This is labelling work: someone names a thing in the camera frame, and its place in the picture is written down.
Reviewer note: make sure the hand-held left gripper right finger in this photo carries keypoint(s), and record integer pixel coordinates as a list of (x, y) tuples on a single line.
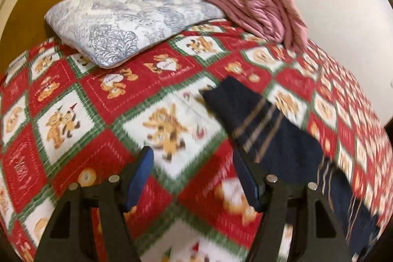
[(245, 179)]

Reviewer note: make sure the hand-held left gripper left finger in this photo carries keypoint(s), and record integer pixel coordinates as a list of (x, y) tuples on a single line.
[(141, 176)]

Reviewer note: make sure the navy striped knit sweater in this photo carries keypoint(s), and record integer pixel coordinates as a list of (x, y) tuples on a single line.
[(276, 139)]

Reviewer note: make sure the red bear print blanket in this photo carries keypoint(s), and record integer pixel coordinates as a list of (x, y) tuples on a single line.
[(101, 139)]

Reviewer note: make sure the blue floral pillow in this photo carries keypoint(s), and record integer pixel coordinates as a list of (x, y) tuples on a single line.
[(122, 13)]

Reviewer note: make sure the pink folded quilt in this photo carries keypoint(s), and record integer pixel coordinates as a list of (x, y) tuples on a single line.
[(242, 1)]

